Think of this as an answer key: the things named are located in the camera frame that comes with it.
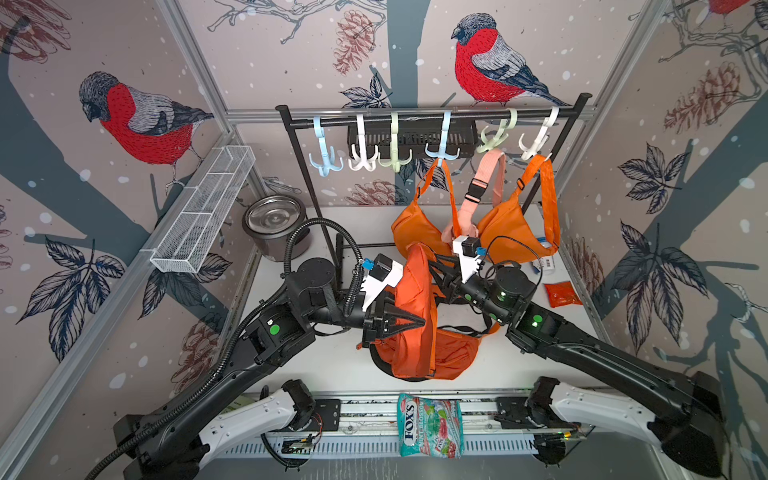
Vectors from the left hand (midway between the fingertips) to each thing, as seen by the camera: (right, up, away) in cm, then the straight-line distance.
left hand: (423, 320), depth 49 cm
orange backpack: (+4, +17, +38) cm, 42 cm away
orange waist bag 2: (-2, -6, +2) cm, 7 cm away
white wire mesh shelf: (-56, +15, +24) cm, 63 cm away
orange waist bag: (+29, +14, +39) cm, 51 cm away
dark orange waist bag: (+12, -19, +32) cm, 39 cm away
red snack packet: (+49, -5, +44) cm, 66 cm away
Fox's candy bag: (+4, -32, +21) cm, 38 cm away
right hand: (+4, +9, +18) cm, 21 cm away
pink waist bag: (+15, +17, +33) cm, 40 cm away
